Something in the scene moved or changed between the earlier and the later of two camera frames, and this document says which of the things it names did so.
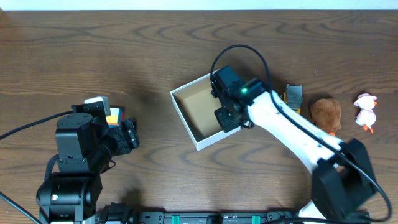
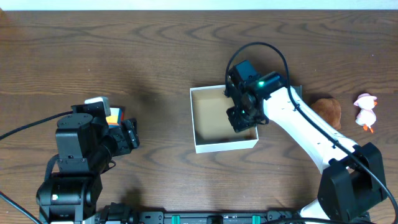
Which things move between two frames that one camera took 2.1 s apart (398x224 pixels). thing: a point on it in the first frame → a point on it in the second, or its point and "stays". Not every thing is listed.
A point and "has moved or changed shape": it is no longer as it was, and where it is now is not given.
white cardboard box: x=197 y=106 has moved or changed shape
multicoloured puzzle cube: x=117 y=115 stays
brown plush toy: x=326 y=114 stays
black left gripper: x=125 y=139 stays
